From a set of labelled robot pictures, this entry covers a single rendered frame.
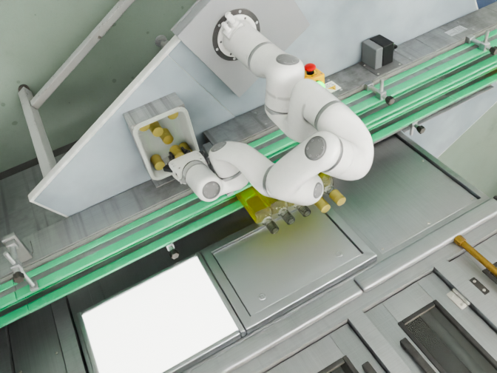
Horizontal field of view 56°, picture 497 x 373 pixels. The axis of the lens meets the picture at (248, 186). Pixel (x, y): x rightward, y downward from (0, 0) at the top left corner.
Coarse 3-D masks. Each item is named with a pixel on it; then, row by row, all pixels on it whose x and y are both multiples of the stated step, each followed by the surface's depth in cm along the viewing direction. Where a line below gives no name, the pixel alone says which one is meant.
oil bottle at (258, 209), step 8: (240, 192) 153; (248, 192) 152; (256, 192) 152; (240, 200) 155; (248, 200) 150; (256, 200) 150; (264, 200) 149; (248, 208) 149; (256, 208) 147; (264, 208) 147; (256, 216) 146; (264, 216) 145; (272, 216) 148; (264, 224) 148
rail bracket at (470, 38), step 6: (486, 30) 165; (468, 36) 172; (474, 36) 172; (486, 36) 166; (468, 42) 173; (474, 42) 171; (480, 42) 168; (486, 42) 167; (480, 48) 169; (486, 48) 168; (492, 48) 165; (492, 54) 166
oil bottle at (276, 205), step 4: (264, 196) 150; (268, 200) 148; (272, 200) 148; (276, 200) 148; (268, 204) 148; (272, 204) 147; (276, 204) 147; (280, 204) 147; (284, 204) 147; (272, 208) 147; (276, 208) 146; (280, 208) 147; (272, 212) 149; (276, 212) 147; (276, 216) 149
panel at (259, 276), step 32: (256, 224) 162; (320, 224) 158; (192, 256) 156; (224, 256) 155; (256, 256) 153; (288, 256) 151; (320, 256) 149; (352, 256) 148; (128, 288) 151; (224, 288) 146; (256, 288) 145; (288, 288) 143; (320, 288) 141; (256, 320) 136
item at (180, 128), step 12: (180, 108) 137; (156, 120) 136; (168, 120) 146; (180, 120) 147; (144, 132) 145; (180, 132) 151; (192, 132) 145; (144, 144) 147; (156, 144) 150; (168, 144) 152; (192, 144) 149; (144, 156) 141
